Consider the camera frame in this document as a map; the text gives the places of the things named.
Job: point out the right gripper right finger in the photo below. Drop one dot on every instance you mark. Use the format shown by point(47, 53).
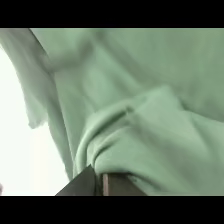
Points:
point(121, 186)

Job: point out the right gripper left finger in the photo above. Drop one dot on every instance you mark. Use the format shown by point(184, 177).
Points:
point(81, 185)

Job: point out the green T-shirt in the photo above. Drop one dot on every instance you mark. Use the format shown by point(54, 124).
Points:
point(140, 100)

